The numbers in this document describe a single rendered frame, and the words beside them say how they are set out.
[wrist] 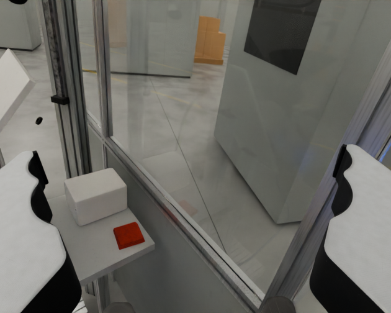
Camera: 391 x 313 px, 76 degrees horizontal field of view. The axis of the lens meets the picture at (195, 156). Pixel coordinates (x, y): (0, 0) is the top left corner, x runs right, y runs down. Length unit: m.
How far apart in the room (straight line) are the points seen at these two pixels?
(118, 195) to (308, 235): 0.62
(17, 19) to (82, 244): 7.01
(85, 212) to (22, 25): 6.93
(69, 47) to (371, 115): 0.82
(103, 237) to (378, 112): 0.76
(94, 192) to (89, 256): 0.19
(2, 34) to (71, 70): 6.86
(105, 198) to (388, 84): 0.76
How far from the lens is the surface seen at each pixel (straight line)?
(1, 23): 7.72
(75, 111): 0.97
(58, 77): 0.95
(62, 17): 0.90
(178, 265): 0.84
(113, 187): 0.87
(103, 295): 1.25
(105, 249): 0.84
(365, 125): 0.35
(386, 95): 0.35
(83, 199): 0.84
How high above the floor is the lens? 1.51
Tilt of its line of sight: 31 degrees down
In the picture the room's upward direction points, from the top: 9 degrees clockwise
